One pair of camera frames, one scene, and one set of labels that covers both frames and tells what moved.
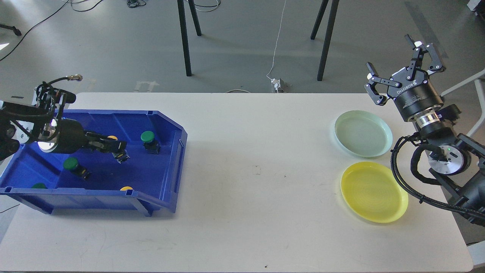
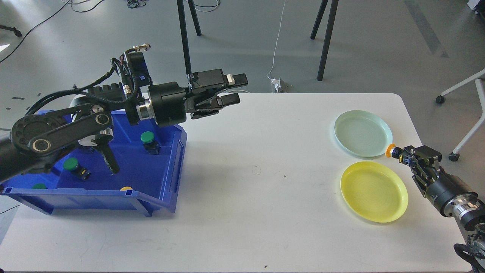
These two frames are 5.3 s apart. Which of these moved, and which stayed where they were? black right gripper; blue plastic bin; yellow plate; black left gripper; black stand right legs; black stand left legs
Moved: black right gripper; black left gripper
Stayed: black stand right legs; yellow plate; blue plastic bin; black stand left legs
